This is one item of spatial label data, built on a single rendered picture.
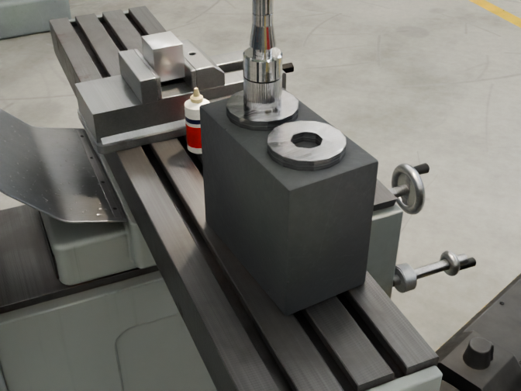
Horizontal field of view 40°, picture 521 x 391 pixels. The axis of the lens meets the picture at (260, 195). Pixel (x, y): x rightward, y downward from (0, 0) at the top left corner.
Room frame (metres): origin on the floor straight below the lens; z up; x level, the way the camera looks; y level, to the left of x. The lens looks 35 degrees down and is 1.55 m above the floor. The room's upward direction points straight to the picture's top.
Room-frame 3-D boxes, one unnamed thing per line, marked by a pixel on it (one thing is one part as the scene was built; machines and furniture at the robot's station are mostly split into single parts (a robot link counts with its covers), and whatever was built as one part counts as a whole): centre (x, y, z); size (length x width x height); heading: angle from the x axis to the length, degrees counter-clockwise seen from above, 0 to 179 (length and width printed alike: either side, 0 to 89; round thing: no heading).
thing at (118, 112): (1.13, 0.14, 0.99); 0.35 x 0.15 x 0.11; 116
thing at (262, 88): (0.79, 0.00, 1.16); 0.05 x 0.05 x 0.06
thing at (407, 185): (1.30, -0.30, 0.63); 0.16 x 0.12 x 0.12; 114
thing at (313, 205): (0.74, -0.03, 1.03); 0.22 x 0.12 x 0.20; 30
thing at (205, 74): (1.14, 0.11, 1.02); 0.12 x 0.06 x 0.04; 26
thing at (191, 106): (1.01, 0.10, 0.99); 0.04 x 0.04 x 0.11
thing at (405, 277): (1.19, -0.38, 0.51); 0.22 x 0.06 x 0.06; 114
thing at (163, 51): (1.11, 0.16, 1.05); 0.06 x 0.05 x 0.06; 26
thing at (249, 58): (0.79, 0.00, 1.20); 0.05 x 0.05 x 0.01
